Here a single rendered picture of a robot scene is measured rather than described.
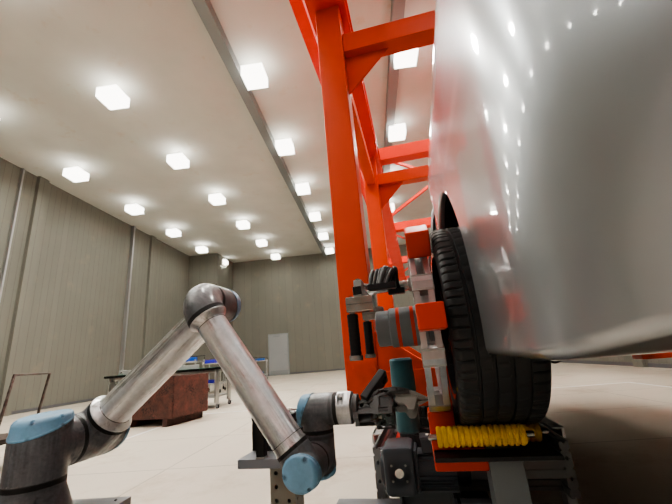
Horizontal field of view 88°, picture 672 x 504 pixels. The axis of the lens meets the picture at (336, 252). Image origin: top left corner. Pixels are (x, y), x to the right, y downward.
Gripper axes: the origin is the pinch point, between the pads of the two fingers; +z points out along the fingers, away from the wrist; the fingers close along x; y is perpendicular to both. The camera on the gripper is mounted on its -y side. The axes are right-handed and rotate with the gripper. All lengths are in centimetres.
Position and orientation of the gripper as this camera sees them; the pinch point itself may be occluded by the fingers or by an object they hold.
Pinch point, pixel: (423, 396)
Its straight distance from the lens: 111.9
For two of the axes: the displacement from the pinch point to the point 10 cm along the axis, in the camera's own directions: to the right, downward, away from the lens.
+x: -2.2, -8.6, -4.7
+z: 9.7, -1.4, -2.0
